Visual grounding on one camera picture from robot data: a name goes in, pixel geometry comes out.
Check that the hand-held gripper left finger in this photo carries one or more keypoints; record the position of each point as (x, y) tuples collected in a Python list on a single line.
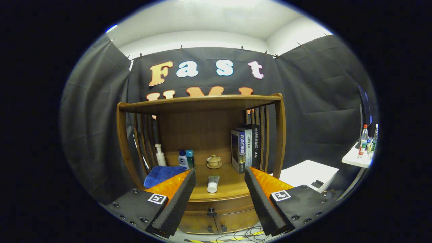
[(177, 202)]

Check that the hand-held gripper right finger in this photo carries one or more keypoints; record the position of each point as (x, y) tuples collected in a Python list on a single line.
[(261, 202)]

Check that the white green cream tube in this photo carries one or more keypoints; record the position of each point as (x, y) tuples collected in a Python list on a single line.
[(213, 184)]

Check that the wooden countertop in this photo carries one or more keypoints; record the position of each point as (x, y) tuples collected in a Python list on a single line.
[(231, 185)]

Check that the wooden cabinet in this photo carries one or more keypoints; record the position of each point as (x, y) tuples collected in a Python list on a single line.
[(199, 128)]

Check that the blue towel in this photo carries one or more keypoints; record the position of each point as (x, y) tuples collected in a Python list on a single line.
[(162, 173)]

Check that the white blue lotion bottle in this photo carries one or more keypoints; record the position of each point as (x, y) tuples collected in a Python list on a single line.
[(182, 161)]

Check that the yellow black floor strip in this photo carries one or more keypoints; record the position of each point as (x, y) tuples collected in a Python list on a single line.
[(236, 238)]

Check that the teal bottle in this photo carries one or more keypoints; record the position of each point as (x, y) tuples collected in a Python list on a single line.
[(190, 158)]

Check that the white pump bottle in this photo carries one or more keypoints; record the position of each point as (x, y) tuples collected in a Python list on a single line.
[(161, 158)]

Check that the blue spine book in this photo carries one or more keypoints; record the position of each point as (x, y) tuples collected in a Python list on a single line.
[(240, 152)]

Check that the white spine book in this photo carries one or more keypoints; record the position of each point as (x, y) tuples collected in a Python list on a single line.
[(249, 148)]

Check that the beige lidded tea cup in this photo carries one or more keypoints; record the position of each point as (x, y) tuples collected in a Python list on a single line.
[(214, 161)]

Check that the black spine book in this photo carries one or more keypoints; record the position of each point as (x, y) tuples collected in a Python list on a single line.
[(256, 145)]

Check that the white desk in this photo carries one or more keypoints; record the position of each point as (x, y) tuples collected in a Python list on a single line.
[(352, 158)]

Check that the red cap water bottle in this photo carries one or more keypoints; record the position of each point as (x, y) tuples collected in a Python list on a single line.
[(363, 141)]

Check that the green bottle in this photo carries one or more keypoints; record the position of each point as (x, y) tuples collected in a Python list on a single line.
[(374, 141)]

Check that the black monitor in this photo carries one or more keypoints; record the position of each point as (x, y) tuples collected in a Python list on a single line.
[(366, 111)]

